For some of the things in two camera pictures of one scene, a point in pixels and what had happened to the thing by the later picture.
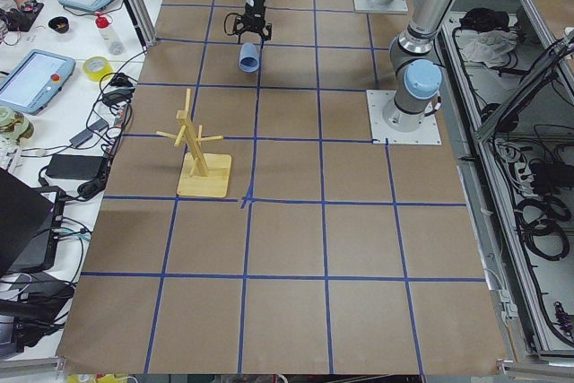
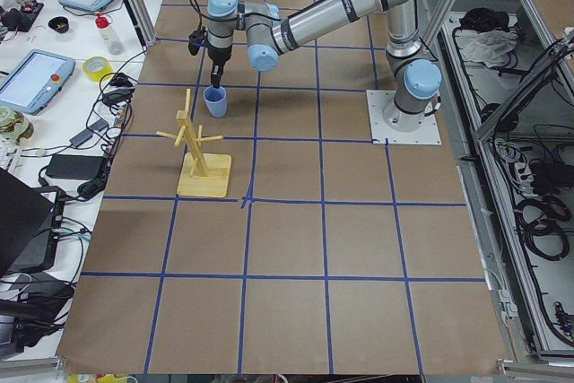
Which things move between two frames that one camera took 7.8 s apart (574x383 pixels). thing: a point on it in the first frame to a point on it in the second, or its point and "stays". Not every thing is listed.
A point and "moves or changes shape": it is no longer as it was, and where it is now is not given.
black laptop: (30, 223) stays
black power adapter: (81, 167) stays
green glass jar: (13, 125) stays
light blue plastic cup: (248, 61) moves or changes shape
